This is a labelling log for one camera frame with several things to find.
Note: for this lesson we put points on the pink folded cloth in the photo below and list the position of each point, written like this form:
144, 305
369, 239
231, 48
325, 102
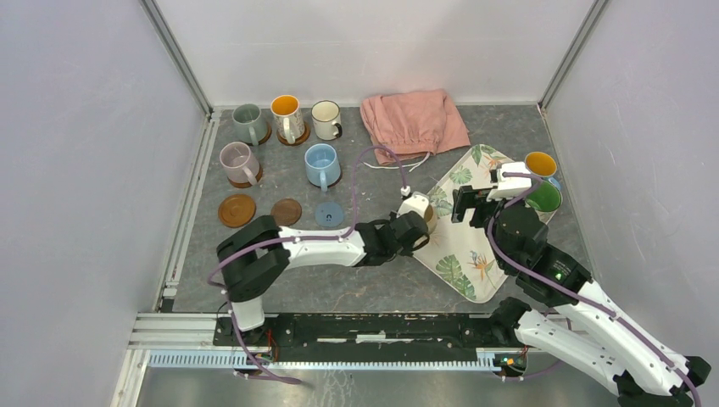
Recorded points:
414, 124

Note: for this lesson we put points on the floral mug green inside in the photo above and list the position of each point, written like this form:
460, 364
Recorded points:
545, 200

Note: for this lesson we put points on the grey green ceramic mug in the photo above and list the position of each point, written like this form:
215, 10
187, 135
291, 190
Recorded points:
246, 113

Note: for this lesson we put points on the floral leaf print tray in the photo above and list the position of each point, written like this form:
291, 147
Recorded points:
459, 253

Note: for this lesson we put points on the light blue ceramic mug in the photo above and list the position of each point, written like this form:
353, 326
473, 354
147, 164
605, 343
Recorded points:
321, 157

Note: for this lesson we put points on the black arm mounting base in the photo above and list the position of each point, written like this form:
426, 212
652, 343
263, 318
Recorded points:
358, 338

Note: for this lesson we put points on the lilac ceramic mug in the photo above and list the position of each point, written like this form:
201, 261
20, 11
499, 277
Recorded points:
239, 163

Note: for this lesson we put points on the blue butterfly mug orange inside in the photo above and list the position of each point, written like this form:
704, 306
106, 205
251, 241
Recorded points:
543, 165

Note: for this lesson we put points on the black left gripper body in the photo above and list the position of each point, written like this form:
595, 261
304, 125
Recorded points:
406, 251

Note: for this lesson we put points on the beige ceramic mug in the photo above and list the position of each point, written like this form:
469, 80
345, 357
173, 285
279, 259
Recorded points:
431, 219

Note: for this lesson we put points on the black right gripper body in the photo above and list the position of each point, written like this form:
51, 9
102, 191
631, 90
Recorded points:
521, 259

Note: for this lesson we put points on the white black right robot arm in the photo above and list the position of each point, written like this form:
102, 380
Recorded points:
616, 352

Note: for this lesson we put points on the dark brown wooden coaster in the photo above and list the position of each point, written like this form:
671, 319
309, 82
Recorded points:
286, 212

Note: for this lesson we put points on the light blue round coaster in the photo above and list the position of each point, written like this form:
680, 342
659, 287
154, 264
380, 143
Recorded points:
329, 214

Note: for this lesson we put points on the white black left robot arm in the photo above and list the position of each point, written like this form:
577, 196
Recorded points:
253, 258

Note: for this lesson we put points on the white mug black rim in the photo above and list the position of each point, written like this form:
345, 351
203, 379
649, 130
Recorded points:
326, 116

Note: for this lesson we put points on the white mug orange inside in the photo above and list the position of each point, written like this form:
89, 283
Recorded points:
288, 117

